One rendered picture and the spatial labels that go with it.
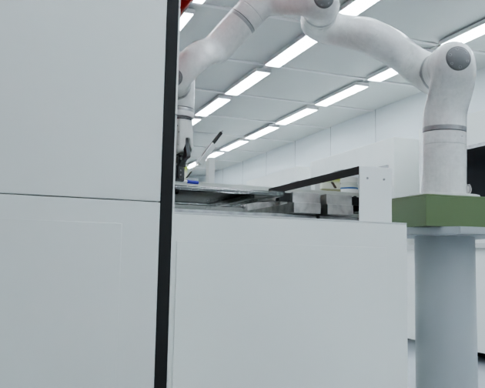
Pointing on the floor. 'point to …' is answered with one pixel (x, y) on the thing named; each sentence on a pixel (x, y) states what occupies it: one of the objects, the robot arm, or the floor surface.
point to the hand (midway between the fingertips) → (177, 174)
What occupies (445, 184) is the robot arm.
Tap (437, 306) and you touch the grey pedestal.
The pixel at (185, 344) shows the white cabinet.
